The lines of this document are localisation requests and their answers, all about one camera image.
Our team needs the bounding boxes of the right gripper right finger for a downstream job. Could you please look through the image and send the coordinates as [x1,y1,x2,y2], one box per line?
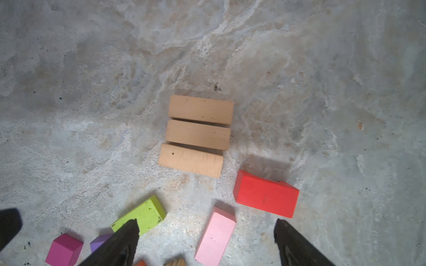
[274,219,335,266]

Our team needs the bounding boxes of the pink block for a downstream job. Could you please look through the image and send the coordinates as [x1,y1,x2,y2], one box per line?
[194,207,236,266]

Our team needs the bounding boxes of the natural wood long block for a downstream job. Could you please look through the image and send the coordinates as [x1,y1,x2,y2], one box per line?
[169,95,234,125]
[165,120,231,150]
[158,144,224,178]

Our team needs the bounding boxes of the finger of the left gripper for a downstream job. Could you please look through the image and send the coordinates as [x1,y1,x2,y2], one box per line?
[0,208,23,251]

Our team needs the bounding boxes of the orange block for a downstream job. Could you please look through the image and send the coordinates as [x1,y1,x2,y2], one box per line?
[134,260,147,266]

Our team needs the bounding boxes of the small natural wood cube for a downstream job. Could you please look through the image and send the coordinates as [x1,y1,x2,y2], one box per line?
[164,258,186,266]

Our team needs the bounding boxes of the red arch block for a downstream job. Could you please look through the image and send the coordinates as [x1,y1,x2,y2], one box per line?
[233,170,300,218]

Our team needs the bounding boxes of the lime green block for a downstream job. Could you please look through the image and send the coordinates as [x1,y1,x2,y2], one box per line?
[111,195,166,236]

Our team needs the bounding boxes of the magenta cube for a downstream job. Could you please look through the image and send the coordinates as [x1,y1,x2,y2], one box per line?
[45,234,84,266]

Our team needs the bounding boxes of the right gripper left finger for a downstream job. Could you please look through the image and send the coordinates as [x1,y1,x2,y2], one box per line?
[80,219,139,266]

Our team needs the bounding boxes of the purple cube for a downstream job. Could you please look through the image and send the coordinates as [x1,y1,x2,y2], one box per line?
[90,234,112,253]

